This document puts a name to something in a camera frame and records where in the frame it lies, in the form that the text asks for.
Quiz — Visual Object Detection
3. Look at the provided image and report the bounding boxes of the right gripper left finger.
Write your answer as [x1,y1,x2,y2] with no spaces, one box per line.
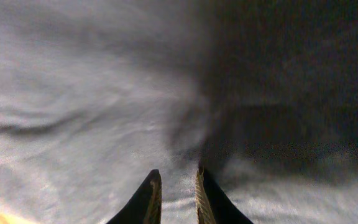
[106,169,162,224]

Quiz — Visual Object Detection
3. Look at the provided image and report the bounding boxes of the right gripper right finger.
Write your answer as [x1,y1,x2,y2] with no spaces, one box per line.
[195,166,254,224]

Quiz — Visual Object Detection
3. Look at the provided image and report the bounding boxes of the dark navy shorts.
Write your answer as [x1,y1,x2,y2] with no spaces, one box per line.
[0,0,358,224]

